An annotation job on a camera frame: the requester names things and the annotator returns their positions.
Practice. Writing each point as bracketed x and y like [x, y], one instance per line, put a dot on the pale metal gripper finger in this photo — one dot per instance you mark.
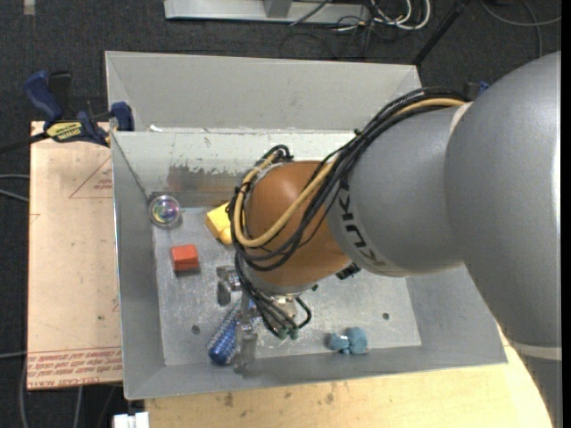
[226, 283]
[246, 350]

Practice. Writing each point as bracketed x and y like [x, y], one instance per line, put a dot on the clear glass ball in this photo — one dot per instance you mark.
[164, 210]

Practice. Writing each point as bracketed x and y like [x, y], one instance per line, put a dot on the grey metal bin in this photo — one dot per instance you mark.
[267, 101]

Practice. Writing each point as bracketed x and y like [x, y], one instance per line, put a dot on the blue bristled roller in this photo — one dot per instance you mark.
[224, 339]

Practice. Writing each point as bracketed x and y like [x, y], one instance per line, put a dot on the teal soft toy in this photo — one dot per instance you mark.
[352, 341]

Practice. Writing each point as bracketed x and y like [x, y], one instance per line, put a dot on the red block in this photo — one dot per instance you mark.
[184, 257]

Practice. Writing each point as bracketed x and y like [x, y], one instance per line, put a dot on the yellow sponge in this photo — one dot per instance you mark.
[217, 224]

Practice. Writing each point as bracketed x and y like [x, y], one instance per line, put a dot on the brown cardboard board red print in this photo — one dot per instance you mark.
[71, 257]

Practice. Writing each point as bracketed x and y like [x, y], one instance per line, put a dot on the black cylinder on white bracket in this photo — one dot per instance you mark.
[349, 272]

